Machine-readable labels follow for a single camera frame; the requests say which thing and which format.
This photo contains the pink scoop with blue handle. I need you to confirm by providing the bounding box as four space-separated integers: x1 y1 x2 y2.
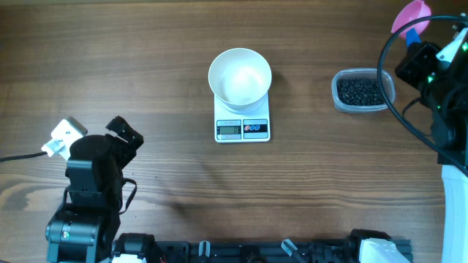
390 0 431 47

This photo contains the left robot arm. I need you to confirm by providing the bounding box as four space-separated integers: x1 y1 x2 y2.
41 116 144 262

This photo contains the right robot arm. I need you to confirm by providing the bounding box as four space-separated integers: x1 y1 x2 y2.
375 41 467 262

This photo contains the white digital kitchen scale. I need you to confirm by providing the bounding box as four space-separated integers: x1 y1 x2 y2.
214 94 271 143

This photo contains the white plastic bowl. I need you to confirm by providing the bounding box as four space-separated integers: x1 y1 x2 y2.
208 47 273 111

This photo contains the clear container of black beans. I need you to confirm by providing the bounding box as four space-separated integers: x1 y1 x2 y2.
331 68 388 113

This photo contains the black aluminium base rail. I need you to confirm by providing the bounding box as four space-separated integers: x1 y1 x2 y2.
109 239 414 263

